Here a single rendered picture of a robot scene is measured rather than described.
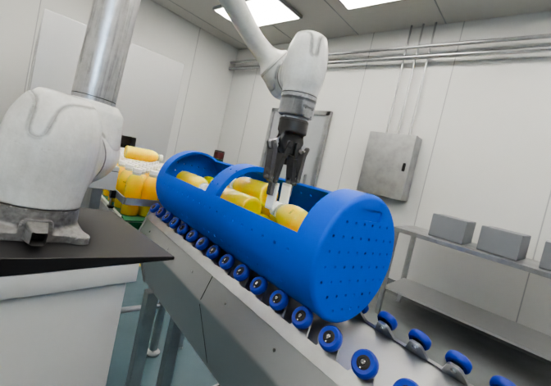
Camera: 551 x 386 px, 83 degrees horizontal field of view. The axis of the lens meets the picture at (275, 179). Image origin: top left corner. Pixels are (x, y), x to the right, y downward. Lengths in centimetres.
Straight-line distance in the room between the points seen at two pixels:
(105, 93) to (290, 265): 61
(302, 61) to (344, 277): 49
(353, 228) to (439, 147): 363
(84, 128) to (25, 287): 29
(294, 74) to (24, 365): 76
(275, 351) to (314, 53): 66
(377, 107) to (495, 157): 155
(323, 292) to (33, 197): 56
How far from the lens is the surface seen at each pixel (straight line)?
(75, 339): 75
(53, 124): 68
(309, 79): 77
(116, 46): 92
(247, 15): 90
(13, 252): 65
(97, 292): 71
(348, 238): 65
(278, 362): 72
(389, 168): 414
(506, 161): 411
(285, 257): 65
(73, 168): 69
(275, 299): 73
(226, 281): 87
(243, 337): 80
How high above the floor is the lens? 125
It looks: 3 degrees down
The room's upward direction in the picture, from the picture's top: 13 degrees clockwise
